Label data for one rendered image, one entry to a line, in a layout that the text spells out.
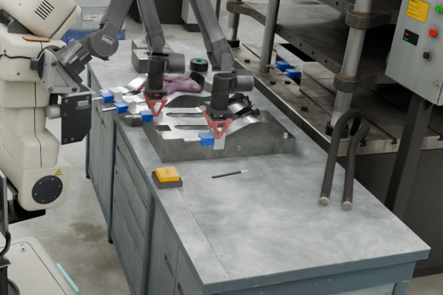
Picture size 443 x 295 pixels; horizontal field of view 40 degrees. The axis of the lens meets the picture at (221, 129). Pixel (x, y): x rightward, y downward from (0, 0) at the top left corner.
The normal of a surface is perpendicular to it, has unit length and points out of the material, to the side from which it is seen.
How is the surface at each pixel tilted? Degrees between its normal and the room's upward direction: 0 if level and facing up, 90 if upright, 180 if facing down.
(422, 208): 90
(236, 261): 0
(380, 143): 90
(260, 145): 90
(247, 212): 0
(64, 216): 0
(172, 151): 90
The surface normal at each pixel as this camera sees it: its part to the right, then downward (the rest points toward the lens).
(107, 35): 0.37, 0.08
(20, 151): -0.77, 0.04
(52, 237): 0.11, -0.91
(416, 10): -0.93, 0.05
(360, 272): 0.36, 0.42
